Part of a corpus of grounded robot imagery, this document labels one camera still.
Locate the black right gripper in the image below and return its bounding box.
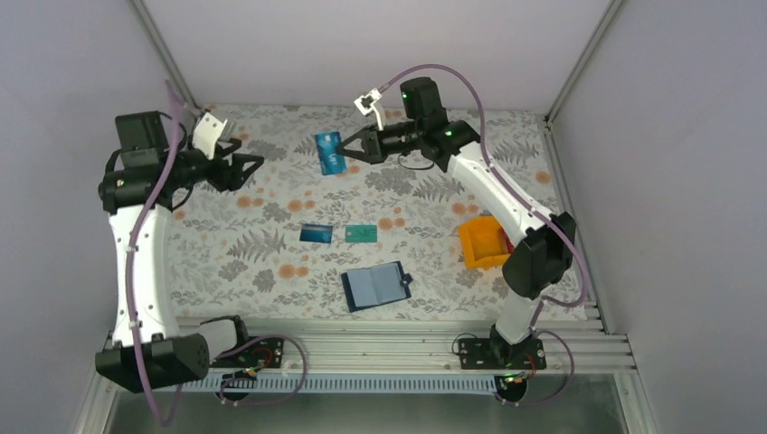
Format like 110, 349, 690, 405
334, 120, 421, 165

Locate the dark blue credit card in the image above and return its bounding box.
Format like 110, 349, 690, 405
314, 131, 347, 175

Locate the teal credit card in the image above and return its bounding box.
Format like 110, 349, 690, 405
345, 224, 378, 243

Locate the blue leather card holder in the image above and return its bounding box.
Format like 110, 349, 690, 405
341, 261, 413, 313

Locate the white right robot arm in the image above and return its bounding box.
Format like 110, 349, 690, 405
336, 77, 576, 368

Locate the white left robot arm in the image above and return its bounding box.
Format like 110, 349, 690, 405
95, 111, 264, 392

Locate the floral table cloth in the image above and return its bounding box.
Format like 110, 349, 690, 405
165, 104, 585, 322

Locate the yellow plastic bin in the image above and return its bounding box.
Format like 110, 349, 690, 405
458, 215, 515, 269

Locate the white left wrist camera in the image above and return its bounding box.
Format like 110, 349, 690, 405
192, 111, 232, 160

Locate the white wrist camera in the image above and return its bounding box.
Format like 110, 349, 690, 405
192, 111, 232, 160
354, 88, 386, 131

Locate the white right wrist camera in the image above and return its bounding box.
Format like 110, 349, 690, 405
354, 88, 386, 131

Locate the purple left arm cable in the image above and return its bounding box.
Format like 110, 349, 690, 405
124, 80, 205, 428

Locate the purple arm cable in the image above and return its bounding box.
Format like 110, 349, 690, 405
124, 80, 205, 428
377, 63, 592, 309

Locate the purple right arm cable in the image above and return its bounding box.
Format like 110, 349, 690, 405
377, 63, 592, 309

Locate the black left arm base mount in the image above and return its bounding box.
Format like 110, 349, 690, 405
197, 315, 285, 370

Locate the aluminium rail base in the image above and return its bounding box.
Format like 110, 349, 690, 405
119, 317, 638, 394

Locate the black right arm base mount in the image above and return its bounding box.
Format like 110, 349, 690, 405
454, 336, 547, 371

